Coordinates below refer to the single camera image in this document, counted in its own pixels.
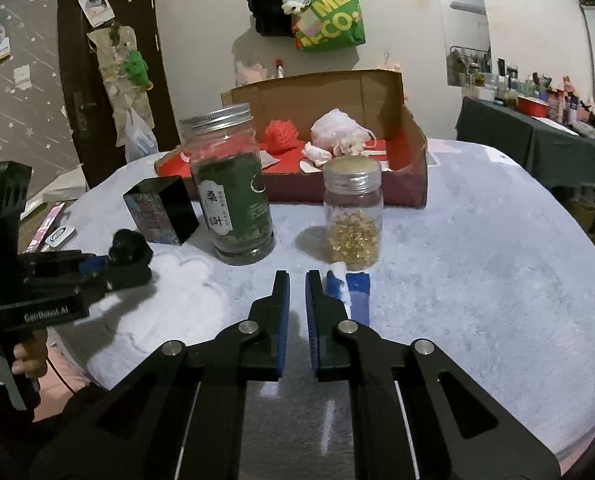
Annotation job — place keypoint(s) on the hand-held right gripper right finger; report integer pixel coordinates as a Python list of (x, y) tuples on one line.
[(313, 330)]

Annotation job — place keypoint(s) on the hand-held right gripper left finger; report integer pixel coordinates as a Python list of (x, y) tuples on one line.
[(280, 330)]

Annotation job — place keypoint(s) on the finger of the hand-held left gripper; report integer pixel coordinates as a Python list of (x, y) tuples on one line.
[(94, 264), (127, 277)]

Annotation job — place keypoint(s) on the black fuzzy plush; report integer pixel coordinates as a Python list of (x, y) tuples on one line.
[(127, 247)]

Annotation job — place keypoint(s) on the blue white tube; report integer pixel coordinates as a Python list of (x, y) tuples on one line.
[(355, 290)]

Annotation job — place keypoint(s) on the cardboard box with red lining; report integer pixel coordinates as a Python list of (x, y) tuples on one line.
[(347, 185)]

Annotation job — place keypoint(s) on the red knitted heart plush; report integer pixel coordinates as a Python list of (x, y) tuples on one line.
[(282, 135)]

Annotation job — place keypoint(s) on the white fluffy plush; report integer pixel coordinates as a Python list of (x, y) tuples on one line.
[(337, 125)]

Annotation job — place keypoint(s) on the person's left forearm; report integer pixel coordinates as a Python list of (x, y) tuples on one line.
[(7, 440)]

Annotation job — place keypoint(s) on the person's left hand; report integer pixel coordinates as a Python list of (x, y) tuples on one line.
[(32, 360)]

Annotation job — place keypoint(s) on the white square device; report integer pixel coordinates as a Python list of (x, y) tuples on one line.
[(59, 237)]

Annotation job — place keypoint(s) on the pink printed packet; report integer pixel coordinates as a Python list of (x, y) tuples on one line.
[(47, 225)]

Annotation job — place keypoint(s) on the black printed box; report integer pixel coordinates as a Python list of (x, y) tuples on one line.
[(160, 215)]

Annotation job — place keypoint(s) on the small glass jar gold contents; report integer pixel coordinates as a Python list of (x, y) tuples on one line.
[(352, 215)]

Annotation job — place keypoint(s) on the large clear plastic jar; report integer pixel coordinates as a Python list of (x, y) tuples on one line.
[(235, 200)]

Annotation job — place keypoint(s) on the clear plastic bag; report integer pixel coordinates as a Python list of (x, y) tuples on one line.
[(140, 137)]

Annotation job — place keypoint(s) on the dark brown door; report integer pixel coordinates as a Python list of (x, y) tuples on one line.
[(77, 75)]

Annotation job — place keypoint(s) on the beige hanging organiser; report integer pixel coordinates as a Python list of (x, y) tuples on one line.
[(112, 90)]

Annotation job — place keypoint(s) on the green plush toy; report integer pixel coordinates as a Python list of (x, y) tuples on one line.
[(137, 67)]

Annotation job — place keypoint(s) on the door picture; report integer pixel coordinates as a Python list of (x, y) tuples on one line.
[(94, 7)]

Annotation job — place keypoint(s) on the pink plush pig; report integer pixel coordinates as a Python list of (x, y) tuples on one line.
[(250, 72)]

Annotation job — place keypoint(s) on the table with green cloth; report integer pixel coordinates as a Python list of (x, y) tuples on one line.
[(527, 145)]

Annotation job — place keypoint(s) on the black bag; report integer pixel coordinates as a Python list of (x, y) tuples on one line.
[(267, 7)]

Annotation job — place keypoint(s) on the green tote bag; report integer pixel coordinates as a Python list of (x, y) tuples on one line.
[(330, 15)]

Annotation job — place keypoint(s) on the white plush dog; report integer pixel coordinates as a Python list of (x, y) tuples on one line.
[(293, 1)]

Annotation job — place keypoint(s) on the row of bottles and jars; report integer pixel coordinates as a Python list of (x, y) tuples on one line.
[(552, 92)]

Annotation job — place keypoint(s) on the white air conditioner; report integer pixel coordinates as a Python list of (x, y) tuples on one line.
[(467, 1)]

